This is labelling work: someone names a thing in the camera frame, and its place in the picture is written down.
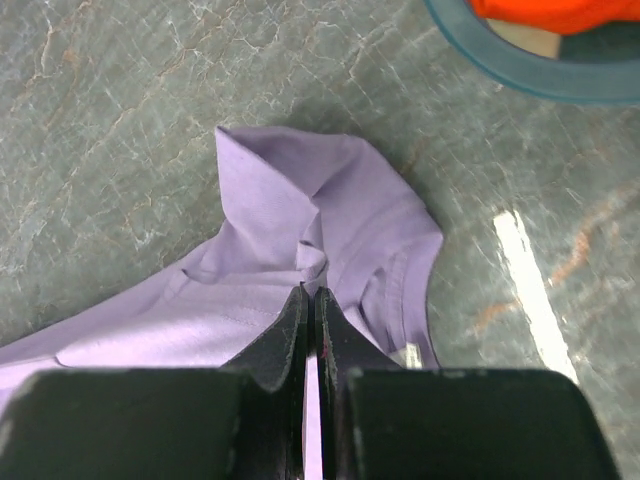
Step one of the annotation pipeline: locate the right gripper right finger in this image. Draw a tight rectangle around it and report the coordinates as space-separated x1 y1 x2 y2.
314 289 619 479

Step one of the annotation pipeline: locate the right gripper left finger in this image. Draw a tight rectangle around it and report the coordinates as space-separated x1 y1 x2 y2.
1 287 308 479

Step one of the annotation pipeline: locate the purple t shirt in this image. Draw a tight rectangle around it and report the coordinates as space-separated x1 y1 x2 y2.
1 127 443 479

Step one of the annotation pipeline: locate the teal laundry basket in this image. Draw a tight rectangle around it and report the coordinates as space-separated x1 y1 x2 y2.
425 1 639 105

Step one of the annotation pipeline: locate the orange t shirt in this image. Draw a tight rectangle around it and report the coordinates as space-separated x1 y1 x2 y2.
471 0 639 35

